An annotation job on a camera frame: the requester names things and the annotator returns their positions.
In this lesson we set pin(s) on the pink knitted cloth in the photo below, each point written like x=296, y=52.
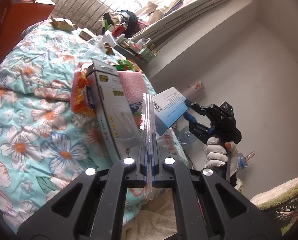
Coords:
x=133, y=85

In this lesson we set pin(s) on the red thermos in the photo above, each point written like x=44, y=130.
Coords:
x=119, y=29

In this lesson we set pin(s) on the gold brick package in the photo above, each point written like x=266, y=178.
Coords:
x=85, y=35

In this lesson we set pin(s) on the grey cabinet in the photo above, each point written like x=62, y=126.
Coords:
x=126, y=53

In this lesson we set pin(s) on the orange noodle snack bag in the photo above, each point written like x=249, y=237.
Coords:
x=79, y=101

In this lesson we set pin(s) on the black bag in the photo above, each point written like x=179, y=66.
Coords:
x=127, y=17

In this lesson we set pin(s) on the floral teal quilt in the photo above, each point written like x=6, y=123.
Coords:
x=44, y=145

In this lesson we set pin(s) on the white product box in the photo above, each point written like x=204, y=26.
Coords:
x=113, y=113

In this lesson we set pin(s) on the clear plastic packet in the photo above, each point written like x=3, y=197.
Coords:
x=147, y=122

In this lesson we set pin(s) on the red wooden chest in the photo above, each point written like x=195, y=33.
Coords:
x=16, y=16

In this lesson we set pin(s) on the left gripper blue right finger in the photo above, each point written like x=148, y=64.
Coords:
x=156, y=177

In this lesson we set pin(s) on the crumpled gold wrapper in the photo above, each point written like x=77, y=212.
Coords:
x=63, y=24

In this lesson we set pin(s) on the white gloved right hand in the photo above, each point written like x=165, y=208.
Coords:
x=216, y=155

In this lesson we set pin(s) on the blue white carton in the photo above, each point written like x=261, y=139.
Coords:
x=169, y=106

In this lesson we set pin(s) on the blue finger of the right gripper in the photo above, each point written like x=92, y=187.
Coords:
x=196, y=107
x=200, y=131

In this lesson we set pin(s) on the water jug on dispenser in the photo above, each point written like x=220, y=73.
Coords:
x=244, y=160

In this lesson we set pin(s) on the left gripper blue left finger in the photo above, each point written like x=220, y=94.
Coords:
x=142, y=166

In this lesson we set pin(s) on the grey curtain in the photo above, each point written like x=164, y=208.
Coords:
x=168, y=27

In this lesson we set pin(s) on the green plastic basket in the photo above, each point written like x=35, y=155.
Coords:
x=147, y=55

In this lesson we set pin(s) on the green snack wrapper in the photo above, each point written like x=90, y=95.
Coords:
x=124, y=65

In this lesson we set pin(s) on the pink rolled mat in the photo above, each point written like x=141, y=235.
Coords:
x=193, y=90

